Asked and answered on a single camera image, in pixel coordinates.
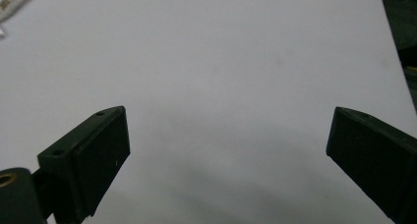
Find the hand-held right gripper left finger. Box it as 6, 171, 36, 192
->
36, 105, 131, 224

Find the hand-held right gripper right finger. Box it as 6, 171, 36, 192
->
326, 106, 417, 224

